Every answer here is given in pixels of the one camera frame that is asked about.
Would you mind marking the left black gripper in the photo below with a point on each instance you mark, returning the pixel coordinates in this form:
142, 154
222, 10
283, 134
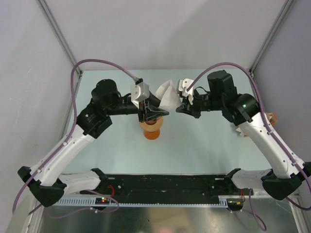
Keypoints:
151, 112

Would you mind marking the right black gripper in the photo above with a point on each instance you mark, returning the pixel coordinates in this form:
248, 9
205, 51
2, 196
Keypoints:
190, 110

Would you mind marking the white paper coffee filter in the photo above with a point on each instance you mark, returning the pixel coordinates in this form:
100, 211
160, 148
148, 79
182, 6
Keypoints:
167, 94

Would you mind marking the orange glass carafe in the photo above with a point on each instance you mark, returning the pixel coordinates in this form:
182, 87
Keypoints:
152, 135

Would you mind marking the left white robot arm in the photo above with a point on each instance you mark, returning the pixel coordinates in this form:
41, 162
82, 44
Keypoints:
46, 181

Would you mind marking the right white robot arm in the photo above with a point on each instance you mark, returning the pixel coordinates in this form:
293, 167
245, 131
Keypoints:
285, 175

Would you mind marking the orange filter holder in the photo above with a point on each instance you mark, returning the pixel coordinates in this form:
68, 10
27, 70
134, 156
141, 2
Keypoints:
272, 118

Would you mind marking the stack of paper filters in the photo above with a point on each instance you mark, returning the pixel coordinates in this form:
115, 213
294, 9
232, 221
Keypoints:
240, 131

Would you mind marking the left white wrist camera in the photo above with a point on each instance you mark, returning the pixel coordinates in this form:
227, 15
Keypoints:
139, 92

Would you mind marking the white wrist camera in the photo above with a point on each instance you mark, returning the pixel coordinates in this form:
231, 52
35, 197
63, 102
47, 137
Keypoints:
185, 89
139, 92

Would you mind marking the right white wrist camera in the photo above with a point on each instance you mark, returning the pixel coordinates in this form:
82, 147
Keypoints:
185, 89

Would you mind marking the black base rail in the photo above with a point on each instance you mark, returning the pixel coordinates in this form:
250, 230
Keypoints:
174, 189

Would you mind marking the white slotted cable duct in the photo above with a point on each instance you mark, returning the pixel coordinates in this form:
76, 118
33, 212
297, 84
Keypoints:
94, 201

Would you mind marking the right aluminium frame post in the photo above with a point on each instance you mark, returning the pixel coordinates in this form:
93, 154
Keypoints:
274, 30

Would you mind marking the aluminium frame post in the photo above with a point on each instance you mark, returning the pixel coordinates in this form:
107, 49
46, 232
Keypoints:
47, 13
274, 30

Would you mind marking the left aluminium frame post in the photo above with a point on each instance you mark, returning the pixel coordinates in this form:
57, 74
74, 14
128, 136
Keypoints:
47, 13

